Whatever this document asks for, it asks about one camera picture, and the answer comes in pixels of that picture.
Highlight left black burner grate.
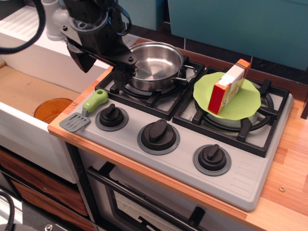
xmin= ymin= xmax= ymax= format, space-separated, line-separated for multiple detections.
xmin=95 ymin=56 xmax=205 ymax=120

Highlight wooden drawer fronts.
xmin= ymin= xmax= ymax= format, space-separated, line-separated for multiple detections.
xmin=0 ymin=147 xmax=95 ymax=231

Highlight black stove knob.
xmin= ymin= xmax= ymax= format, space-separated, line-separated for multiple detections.
xmin=193 ymin=144 xmax=231 ymax=177
xmin=137 ymin=119 xmax=180 ymax=155
xmin=95 ymin=103 xmax=129 ymax=132

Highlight left black stove knob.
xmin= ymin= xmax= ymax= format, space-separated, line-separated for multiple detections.
xmin=95 ymin=103 xmax=129 ymax=132

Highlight right black burner grate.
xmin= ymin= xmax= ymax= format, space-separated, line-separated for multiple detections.
xmin=173 ymin=67 xmax=293 ymax=157

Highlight grey toy faucet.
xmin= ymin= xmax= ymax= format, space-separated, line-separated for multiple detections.
xmin=41 ymin=0 xmax=69 ymax=41

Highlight orange plastic bowl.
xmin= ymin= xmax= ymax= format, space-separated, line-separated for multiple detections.
xmin=34 ymin=98 xmax=73 ymax=124

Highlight red orange cracker box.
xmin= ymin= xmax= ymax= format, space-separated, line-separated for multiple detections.
xmin=208 ymin=59 xmax=251 ymax=115

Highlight light green plate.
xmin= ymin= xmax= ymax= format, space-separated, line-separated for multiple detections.
xmin=193 ymin=72 xmax=261 ymax=120

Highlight white toy sink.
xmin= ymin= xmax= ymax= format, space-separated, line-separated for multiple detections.
xmin=0 ymin=6 xmax=140 ymax=185

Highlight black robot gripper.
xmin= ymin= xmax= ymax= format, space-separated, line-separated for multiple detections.
xmin=61 ymin=14 xmax=137 ymax=90

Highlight grey toy stove top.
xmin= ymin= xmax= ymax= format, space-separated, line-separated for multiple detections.
xmin=62 ymin=61 xmax=295 ymax=212

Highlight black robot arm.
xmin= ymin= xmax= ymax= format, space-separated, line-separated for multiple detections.
xmin=60 ymin=0 xmax=137 ymax=90

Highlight stainless steel pot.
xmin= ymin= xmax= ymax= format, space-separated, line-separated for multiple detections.
xmin=128 ymin=42 xmax=197 ymax=92

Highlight right black stove knob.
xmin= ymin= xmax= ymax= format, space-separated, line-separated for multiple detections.
xmin=193 ymin=144 xmax=231 ymax=177

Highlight black oven door handle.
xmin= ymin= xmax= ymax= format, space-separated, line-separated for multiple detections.
xmin=87 ymin=165 xmax=205 ymax=231

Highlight green handled grey spatula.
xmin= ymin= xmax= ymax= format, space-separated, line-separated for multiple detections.
xmin=59 ymin=90 xmax=109 ymax=133

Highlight black burner grate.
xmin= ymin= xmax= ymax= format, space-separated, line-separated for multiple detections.
xmin=95 ymin=56 xmax=205 ymax=120
xmin=173 ymin=67 xmax=293 ymax=157

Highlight middle black stove knob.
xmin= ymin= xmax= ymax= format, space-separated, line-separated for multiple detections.
xmin=137 ymin=119 xmax=180 ymax=155

